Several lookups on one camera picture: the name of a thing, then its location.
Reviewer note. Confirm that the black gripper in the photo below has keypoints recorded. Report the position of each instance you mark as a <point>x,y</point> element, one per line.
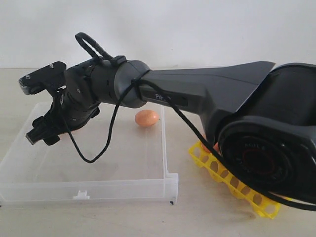
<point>65,114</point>

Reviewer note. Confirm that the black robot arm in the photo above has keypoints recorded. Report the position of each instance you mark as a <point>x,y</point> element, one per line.
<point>262,117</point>

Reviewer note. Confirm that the clear plastic drawer bin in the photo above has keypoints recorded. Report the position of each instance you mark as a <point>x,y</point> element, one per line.
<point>133,168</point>

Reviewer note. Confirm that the yellow plastic egg tray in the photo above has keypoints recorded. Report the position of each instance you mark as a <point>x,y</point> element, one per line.
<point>261,205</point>

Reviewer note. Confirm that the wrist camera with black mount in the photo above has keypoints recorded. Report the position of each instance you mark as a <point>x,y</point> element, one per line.
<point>50,78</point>

